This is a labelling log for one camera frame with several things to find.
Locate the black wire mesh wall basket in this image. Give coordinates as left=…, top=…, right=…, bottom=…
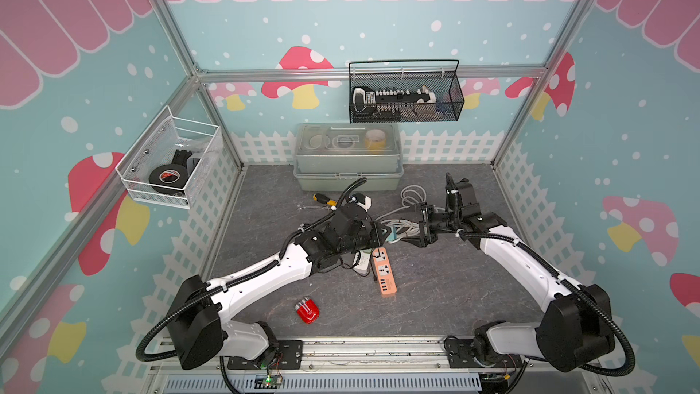
left=347, top=59, right=465, bottom=124

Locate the white wire wall basket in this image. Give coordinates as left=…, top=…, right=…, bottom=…
left=116, top=107, right=222, bottom=210

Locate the black power strip in basket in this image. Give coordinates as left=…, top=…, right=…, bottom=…
left=352, top=86, right=437, bottom=117

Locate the red blue electric shaver case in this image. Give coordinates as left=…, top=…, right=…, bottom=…
left=295, top=297, right=320, bottom=324

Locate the black electrical tape roll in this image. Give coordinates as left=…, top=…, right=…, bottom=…
left=149, top=163, right=189, bottom=195

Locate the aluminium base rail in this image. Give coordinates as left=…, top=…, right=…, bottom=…
left=142, top=336, right=614, bottom=393

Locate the teal cube adapter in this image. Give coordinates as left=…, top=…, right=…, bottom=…
left=386, top=227, right=402, bottom=244

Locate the white power strip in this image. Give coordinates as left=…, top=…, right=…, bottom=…
left=352, top=250, right=371, bottom=277

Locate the translucent green storage box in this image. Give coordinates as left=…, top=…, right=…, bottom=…
left=293, top=123, right=404, bottom=193

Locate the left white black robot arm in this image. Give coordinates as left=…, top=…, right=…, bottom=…
left=135, top=177, right=390, bottom=370

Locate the white coiled power cord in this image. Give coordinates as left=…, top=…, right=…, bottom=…
left=376, top=184, right=433, bottom=239

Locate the orange power strip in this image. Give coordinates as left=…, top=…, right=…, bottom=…
left=371, top=247, right=397, bottom=297

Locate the yellow tape roll in box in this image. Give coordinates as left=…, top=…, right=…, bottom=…
left=364, top=129, right=388, bottom=152

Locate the yellow black screwdriver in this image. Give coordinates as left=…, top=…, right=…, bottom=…
left=313, top=193, right=337, bottom=209

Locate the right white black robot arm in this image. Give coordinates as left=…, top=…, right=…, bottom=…
left=407, top=175, right=636, bottom=378

